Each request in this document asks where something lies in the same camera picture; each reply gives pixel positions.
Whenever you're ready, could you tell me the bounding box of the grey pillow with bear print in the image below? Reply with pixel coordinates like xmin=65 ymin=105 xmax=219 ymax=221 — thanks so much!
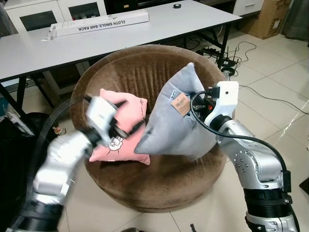
xmin=134 ymin=62 xmax=219 ymax=158

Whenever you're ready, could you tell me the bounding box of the pink pillow with cartoon print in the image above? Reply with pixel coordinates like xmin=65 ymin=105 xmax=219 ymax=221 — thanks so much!
xmin=88 ymin=88 xmax=151 ymax=166

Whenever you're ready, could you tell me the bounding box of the brown round velvet sofa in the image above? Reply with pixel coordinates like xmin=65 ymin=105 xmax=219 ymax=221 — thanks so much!
xmin=70 ymin=44 xmax=231 ymax=213

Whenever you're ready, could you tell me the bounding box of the black flat floor mat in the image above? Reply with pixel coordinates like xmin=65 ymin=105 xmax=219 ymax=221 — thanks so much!
xmin=300 ymin=178 xmax=309 ymax=195

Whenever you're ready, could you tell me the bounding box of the white table with black legs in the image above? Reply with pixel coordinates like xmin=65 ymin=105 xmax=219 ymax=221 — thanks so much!
xmin=0 ymin=0 xmax=242 ymax=121

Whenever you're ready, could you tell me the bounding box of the long white rack carton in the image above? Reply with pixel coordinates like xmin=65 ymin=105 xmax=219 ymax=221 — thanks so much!
xmin=47 ymin=9 xmax=149 ymax=41

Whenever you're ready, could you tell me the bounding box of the brown cardboard box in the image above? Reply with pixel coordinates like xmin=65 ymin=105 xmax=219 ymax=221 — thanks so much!
xmin=239 ymin=0 xmax=290 ymax=40

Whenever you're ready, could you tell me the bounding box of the white drawer cabinet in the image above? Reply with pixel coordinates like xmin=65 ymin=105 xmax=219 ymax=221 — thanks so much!
xmin=233 ymin=0 xmax=265 ymax=16

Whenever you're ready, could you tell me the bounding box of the white glass door cabinet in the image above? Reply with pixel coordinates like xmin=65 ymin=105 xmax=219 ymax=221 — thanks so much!
xmin=4 ymin=0 xmax=107 ymax=33

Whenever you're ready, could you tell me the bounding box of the grey curtain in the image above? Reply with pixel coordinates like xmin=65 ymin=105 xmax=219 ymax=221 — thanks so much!
xmin=282 ymin=0 xmax=309 ymax=42

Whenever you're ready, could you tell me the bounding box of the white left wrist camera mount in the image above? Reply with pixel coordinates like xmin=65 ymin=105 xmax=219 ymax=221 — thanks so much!
xmin=86 ymin=96 xmax=118 ymax=135

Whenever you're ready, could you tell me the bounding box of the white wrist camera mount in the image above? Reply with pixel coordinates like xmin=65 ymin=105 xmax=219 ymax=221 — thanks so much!
xmin=211 ymin=81 xmax=239 ymax=121
xmin=86 ymin=96 xmax=118 ymax=135

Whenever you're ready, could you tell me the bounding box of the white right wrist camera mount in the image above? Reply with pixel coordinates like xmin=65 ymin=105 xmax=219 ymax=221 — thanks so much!
xmin=211 ymin=81 xmax=239 ymax=121

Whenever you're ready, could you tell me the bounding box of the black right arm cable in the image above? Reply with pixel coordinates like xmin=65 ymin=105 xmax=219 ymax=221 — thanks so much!
xmin=190 ymin=92 xmax=293 ymax=194

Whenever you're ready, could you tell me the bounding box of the black floor cable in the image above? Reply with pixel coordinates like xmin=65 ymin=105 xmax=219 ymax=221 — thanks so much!
xmin=239 ymin=85 xmax=309 ymax=116

